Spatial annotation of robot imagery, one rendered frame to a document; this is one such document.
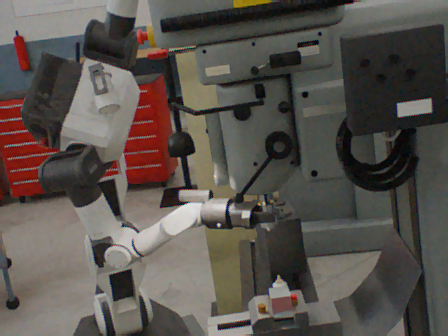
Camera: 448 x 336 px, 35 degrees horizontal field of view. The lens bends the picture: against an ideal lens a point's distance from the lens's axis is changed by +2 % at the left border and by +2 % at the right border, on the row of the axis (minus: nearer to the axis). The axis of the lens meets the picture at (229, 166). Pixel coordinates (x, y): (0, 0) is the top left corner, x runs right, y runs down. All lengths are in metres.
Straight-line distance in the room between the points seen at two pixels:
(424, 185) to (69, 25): 9.59
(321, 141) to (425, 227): 0.34
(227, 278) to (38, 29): 7.82
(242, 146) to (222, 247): 2.09
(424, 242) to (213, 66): 0.69
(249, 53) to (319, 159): 0.32
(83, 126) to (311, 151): 0.68
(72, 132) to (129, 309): 0.86
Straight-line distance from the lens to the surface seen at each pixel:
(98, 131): 2.08
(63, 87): 2.13
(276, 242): 2.26
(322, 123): 1.78
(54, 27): 11.18
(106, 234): 2.12
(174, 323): 2.92
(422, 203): 1.84
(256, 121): 1.79
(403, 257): 2.05
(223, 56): 1.74
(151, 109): 6.45
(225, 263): 3.89
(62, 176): 2.05
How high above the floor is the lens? 1.91
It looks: 16 degrees down
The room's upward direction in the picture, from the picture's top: 9 degrees counter-clockwise
